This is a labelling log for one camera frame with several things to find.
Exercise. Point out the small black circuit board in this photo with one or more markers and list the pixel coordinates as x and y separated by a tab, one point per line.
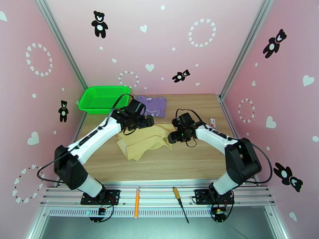
219	212
102	211

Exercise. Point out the small white box red label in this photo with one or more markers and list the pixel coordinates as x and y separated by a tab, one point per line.
212	122

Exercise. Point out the orange pen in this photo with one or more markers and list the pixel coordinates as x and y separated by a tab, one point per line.
136	203

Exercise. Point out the aluminium frame post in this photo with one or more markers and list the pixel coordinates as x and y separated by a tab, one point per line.
62	45
246	46

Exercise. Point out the purple t-shirt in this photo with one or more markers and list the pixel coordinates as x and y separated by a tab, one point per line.
155	104

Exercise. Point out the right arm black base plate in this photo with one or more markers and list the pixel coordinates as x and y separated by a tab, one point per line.
199	196

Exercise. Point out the green plastic basket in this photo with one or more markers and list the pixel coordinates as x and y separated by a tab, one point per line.
99	99

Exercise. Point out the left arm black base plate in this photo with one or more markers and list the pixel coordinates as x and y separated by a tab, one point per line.
113	196

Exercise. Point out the beige cloth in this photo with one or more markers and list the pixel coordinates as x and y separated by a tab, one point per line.
142	146

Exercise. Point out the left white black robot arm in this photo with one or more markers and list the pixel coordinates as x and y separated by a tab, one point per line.
97	136

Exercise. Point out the aluminium rail platform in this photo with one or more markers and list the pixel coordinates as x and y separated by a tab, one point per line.
154	196

